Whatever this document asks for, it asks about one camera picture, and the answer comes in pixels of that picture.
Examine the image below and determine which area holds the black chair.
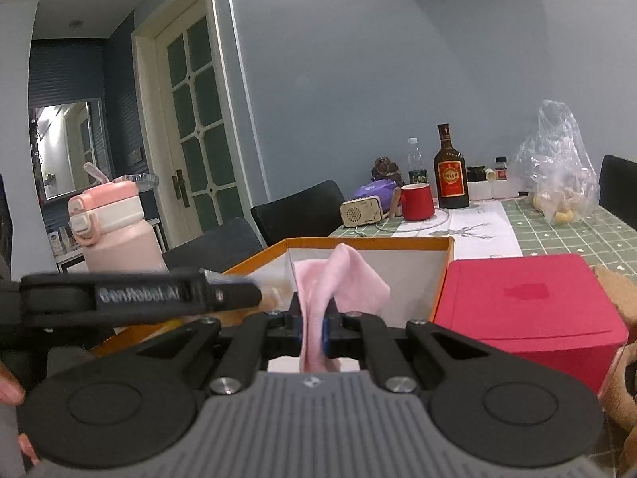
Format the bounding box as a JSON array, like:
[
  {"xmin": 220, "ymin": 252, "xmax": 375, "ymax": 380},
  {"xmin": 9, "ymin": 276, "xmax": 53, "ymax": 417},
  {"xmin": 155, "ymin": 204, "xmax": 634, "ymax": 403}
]
[
  {"xmin": 162, "ymin": 217, "xmax": 264, "ymax": 274},
  {"xmin": 598, "ymin": 154, "xmax": 637, "ymax": 220},
  {"xmin": 250, "ymin": 180, "xmax": 345, "ymax": 249}
]

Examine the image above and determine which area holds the pink water bottle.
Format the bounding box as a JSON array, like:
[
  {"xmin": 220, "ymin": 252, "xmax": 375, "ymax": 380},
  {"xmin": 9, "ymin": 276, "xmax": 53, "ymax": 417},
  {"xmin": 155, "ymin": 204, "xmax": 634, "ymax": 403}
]
[{"xmin": 68, "ymin": 162, "xmax": 170, "ymax": 274}]

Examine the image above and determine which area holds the orange cardboard box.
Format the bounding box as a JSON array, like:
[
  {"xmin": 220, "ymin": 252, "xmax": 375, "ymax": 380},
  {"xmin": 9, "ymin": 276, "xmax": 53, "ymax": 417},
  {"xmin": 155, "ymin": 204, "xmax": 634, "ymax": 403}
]
[{"xmin": 90, "ymin": 237, "xmax": 456, "ymax": 359}]

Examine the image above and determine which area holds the beige radio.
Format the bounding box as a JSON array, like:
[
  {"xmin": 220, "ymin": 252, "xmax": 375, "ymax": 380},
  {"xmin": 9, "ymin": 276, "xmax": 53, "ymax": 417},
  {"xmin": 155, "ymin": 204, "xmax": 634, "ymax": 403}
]
[{"xmin": 340, "ymin": 196, "xmax": 383, "ymax": 228}]

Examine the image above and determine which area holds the person's left hand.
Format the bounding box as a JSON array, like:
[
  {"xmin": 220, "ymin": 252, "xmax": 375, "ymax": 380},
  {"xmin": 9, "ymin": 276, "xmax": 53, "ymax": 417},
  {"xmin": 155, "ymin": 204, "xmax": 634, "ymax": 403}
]
[{"xmin": 0, "ymin": 362, "xmax": 39, "ymax": 465}]

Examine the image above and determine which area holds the clear plastic bag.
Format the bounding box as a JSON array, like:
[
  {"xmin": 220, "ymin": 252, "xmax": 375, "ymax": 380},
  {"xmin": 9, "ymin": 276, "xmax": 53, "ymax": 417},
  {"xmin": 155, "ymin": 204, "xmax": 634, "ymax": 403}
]
[{"xmin": 514, "ymin": 100, "xmax": 600, "ymax": 225}]

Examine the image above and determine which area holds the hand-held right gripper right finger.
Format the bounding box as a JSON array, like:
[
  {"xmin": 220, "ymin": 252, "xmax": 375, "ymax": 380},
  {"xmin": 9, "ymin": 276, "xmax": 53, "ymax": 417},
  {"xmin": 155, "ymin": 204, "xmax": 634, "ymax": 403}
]
[{"xmin": 321, "ymin": 301, "xmax": 493, "ymax": 393}]

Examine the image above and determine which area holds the brown plush toy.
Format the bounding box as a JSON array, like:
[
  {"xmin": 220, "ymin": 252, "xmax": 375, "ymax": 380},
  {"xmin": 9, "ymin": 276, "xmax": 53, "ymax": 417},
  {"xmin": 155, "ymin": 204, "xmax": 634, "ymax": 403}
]
[{"xmin": 594, "ymin": 265, "xmax": 637, "ymax": 476}]

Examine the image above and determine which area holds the glass pane door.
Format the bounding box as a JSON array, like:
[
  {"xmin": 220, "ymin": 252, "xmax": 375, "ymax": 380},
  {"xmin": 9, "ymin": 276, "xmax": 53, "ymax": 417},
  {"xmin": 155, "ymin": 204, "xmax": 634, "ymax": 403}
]
[{"xmin": 132, "ymin": 0, "xmax": 272, "ymax": 250}]

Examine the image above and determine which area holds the brown figurine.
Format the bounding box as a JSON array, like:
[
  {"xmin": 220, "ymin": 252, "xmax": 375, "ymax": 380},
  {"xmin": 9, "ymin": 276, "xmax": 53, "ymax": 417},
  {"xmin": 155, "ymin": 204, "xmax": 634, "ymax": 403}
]
[{"xmin": 372, "ymin": 157, "xmax": 401, "ymax": 182}]

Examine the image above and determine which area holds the clear glass dish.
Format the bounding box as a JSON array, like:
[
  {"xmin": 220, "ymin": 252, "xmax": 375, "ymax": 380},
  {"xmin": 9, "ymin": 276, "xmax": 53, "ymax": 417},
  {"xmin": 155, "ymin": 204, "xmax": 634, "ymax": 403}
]
[{"xmin": 114, "ymin": 173, "xmax": 160, "ymax": 193}]

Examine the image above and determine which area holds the pink cloth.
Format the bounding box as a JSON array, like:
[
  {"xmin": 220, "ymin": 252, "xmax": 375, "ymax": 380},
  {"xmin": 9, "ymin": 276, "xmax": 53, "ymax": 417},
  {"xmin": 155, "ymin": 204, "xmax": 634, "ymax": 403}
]
[{"xmin": 291, "ymin": 243, "xmax": 391, "ymax": 374}]

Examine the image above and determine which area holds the dark liquor bottle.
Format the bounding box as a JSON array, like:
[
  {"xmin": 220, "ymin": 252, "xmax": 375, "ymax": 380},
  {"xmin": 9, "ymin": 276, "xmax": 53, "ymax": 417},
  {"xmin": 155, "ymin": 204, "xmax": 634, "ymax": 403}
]
[{"xmin": 433, "ymin": 123, "xmax": 470, "ymax": 209}]

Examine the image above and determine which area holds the red cardboard box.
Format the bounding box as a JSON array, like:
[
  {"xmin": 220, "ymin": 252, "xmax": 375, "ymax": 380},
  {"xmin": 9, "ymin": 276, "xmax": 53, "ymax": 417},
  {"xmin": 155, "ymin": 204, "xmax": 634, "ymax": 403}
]
[{"xmin": 433, "ymin": 254, "xmax": 629, "ymax": 394}]

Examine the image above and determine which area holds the red mug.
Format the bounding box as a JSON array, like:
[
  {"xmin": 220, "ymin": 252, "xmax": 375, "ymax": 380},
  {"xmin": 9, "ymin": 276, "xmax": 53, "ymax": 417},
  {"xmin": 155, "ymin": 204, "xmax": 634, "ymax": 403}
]
[{"xmin": 391, "ymin": 184, "xmax": 435, "ymax": 221}]

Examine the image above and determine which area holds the purple pouch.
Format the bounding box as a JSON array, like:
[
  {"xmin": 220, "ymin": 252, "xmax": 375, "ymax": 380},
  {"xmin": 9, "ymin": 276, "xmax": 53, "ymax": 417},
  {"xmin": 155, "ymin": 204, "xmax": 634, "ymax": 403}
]
[{"xmin": 354, "ymin": 180, "xmax": 403, "ymax": 210}]

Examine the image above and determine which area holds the clear water bottle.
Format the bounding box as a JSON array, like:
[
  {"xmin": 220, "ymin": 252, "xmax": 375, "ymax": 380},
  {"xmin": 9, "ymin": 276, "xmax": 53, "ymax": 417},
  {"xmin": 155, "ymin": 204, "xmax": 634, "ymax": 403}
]
[{"xmin": 407, "ymin": 138, "xmax": 429, "ymax": 186}]

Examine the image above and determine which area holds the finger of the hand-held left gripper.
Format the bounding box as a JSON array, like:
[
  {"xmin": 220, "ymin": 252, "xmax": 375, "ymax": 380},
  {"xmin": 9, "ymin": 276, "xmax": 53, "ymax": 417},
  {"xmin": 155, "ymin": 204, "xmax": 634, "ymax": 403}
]
[{"xmin": 199, "ymin": 269, "xmax": 262, "ymax": 310}]

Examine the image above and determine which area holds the wall mirror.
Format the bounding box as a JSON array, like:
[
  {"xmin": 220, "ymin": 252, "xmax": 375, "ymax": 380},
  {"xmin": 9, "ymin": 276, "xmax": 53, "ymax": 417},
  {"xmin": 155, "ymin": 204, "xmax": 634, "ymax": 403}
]
[{"xmin": 32, "ymin": 100, "xmax": 113, "ymax": 200}]

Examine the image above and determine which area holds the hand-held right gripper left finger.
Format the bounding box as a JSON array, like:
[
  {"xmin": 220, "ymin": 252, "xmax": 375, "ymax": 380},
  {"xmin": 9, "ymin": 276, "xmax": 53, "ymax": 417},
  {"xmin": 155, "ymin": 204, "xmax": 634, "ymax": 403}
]
[{"xmin": 132, "ymin": 293, "xmax": 305, "ymax": 394}]

